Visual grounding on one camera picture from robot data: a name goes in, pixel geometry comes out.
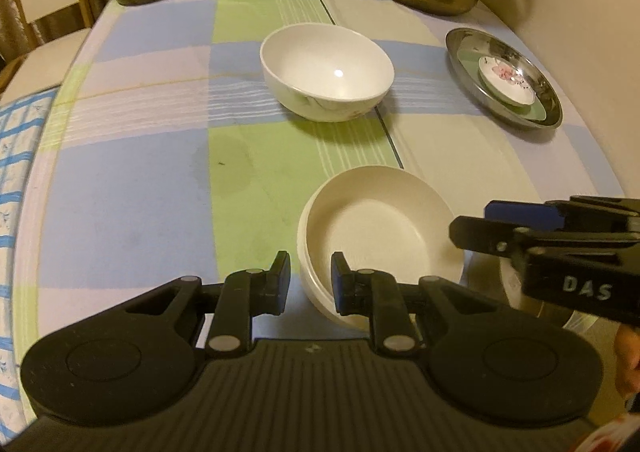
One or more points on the straight-sided stainless steel bowl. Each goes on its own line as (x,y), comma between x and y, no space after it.
(497,282)

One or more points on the person's right hand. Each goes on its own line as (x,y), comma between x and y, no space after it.
(629,362)

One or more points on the blue patterned white cloth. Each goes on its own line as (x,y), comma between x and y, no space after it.
(15,157)

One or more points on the small floral saucer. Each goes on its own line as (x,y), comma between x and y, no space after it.
(505,82)

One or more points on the white floral bowl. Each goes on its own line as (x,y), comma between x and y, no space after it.
(325,72)

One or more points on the checked pastel tablecloth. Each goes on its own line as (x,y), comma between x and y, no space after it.
(150,182)

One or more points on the round stainless steel plate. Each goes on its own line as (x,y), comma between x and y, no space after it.
(547,97)

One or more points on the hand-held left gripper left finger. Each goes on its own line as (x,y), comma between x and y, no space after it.
(276,282)

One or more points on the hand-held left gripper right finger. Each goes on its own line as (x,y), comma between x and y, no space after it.
(340,284)

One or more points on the green square plate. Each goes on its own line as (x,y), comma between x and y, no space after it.
(538,111)

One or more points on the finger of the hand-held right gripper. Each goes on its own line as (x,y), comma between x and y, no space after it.
(520,214)
(480,233)

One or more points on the cream ridged round bowl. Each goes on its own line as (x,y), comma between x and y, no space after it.
(380,222)

